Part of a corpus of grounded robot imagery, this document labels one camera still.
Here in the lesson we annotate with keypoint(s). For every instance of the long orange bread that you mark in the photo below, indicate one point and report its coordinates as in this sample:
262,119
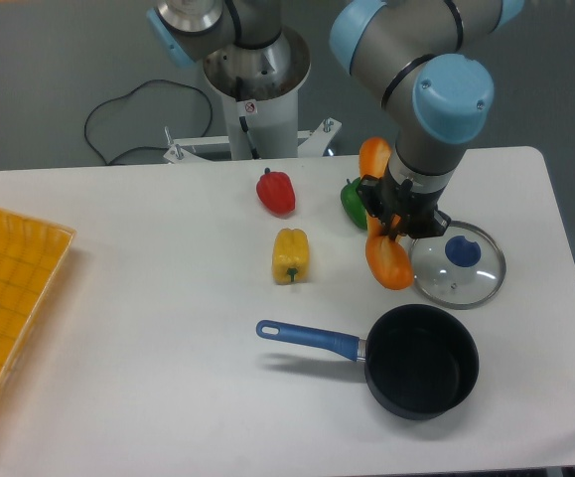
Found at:
387,259

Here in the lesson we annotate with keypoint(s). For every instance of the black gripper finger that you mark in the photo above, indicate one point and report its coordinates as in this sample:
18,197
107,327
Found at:
397,227
371,195

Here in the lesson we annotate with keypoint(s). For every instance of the yellow bell pepper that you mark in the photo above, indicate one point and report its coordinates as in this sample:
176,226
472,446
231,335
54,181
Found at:
290,257

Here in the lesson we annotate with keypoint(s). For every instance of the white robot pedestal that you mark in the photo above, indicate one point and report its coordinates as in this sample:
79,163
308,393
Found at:
258,90

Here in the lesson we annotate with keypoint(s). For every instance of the red bell pepper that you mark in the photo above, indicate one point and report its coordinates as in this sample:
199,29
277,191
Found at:
275,191

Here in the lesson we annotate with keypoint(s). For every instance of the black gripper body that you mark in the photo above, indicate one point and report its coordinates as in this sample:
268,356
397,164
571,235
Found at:
425,218

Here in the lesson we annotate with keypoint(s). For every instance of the glass lid blue knob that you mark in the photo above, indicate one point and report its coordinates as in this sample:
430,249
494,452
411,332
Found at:
462,269

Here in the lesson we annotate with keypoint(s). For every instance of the dark pot blue handle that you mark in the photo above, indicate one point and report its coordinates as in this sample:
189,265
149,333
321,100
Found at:
419,361

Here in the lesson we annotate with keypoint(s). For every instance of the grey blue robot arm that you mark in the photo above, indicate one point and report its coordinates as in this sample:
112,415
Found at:
408,57

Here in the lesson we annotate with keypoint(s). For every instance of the yellow woven basket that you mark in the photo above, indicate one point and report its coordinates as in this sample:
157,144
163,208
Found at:
32,252

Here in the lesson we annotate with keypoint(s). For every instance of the green bell pepper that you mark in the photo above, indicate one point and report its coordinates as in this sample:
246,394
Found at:
352,204

